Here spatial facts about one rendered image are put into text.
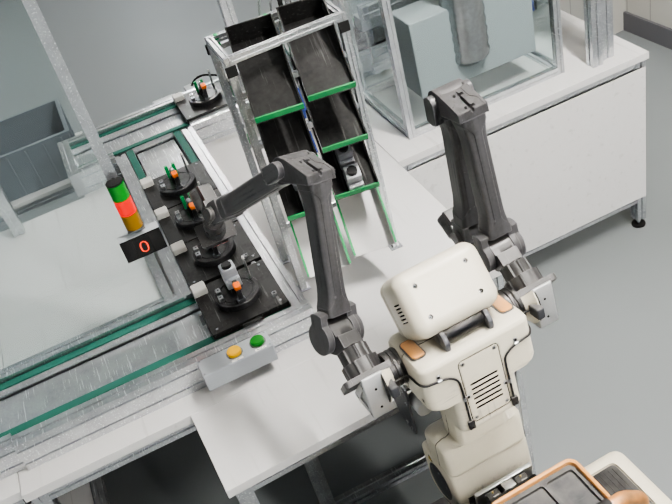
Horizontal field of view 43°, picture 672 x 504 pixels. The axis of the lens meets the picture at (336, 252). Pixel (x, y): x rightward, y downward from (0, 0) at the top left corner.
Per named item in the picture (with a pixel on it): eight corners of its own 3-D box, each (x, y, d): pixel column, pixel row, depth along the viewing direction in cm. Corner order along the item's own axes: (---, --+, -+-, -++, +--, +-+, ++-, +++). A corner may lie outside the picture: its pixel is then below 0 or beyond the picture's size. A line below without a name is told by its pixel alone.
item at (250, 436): (526, 337, 232) (525, 329, 230) (229, 498, 213) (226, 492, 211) (402, 221, 286) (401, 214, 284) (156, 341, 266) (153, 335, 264)
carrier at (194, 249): (262, 261, 266) (251, 230, 258) (191, 293, 262) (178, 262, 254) (239, 224, 285) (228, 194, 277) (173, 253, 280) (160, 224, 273)
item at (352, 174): (365, 189, 240) (363, 176, 234) (350, 194, 240) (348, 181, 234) (355, 166, 244) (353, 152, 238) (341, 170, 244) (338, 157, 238)
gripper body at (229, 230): (194, 229, 233) (191, 221, 226) (228, 214, 235) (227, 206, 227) (203, 250, 232) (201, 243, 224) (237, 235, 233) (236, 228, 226)
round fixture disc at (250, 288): (267, 298, 248) (265, 293, 247) (223, 318, 245) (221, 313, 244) (252, 273, 259) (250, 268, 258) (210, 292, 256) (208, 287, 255)
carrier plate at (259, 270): (290, 305, 246) (288, 300, 245) (214, 341, 242) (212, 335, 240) (264, 263, 265) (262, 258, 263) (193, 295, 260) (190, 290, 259)
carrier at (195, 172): (219, 191, 304) (208, 162, 296) (156, 218, 300) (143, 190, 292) (201, 163, 323) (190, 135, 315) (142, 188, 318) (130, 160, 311)
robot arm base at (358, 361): (346, 389, 180) (395, 364, 183) (328, 356, 182) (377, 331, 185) (343, 396, 188) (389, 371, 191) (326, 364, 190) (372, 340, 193)
